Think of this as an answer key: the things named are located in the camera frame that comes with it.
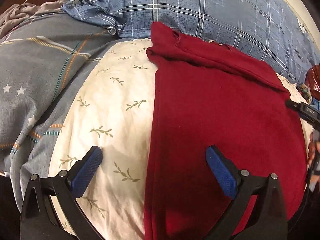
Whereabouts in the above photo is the red garment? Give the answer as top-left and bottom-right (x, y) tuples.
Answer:
(144, 22), (307, 239)

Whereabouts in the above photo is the person's right hand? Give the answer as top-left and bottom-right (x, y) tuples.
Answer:
(308, 131), (319, 167)

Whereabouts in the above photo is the red bag at bedside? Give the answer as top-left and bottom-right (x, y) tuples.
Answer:
(305, 65), (319, 97)

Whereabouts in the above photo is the blue plaid pillow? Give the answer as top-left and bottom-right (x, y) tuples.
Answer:
(62, 0), (319, 83)

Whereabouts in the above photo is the cream leaf-print pillow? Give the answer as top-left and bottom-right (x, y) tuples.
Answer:
(49, 39), (299, 239)

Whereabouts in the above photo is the grey star-print quilt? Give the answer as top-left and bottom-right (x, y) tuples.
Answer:
(1, 10), (117, 207)

